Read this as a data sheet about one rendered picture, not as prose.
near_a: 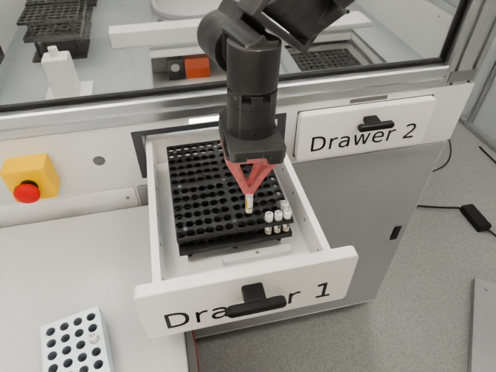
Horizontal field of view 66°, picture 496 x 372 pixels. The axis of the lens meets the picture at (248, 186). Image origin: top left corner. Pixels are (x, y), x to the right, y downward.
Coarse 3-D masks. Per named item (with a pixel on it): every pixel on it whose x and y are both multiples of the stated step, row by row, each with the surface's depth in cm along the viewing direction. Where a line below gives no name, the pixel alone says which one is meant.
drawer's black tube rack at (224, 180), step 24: (192, 144) 71; (216, 144) 71; (192, 168) 66; (216, 168) 67; (192, 192) 62; (216, 192) 62; (240, 192) 66; (264, 192) 62; (192, 216) 58; (216, 216) 58; (240, 216) 62; (216, 240) 59; (240, 240) 59; (264, 240) 59
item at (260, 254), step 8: (264, 248) 60; (272, 248) 60; (280, 248) 60; (288, 248) 60; (224, 256) 59; (232, 256) 59; (240, 256) 59; (248, 256) 59; (256, 256) 59; (264, 256) 60; (272, 256) 60; (224, 264) 59; (232, 264) 59
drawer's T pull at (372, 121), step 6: (366, 120) 75; (372, 120) 75; (378, 120) 75; (390, 120) 74; (360, 126) 73; (366, 126) 73; (372, 126) 73; (378, 126) 74; (384, 126) 74; (390, 126) 74
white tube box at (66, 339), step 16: (64, 320) 57; (80, 320) 58; (96, 320) 57; (48, 336) 55; (64, 336) 56; (80, 336) 57; (48, 352) 54; (64, 352) 55; (80, 352) 54; (96, 352) 55; (48, 368) 52; (64, 368) 52; (80, 368) 52; (96, 368) 53; (112, 368) 54
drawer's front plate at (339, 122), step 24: (432, 96) 78; (312, 120) 74; (336, 120) 75; (360, 120) 76; (384, 120) 78; (408, 120) 79; (336, 144) 79; (360, 144) 81; (384, 144) 82; (408, 144) 84
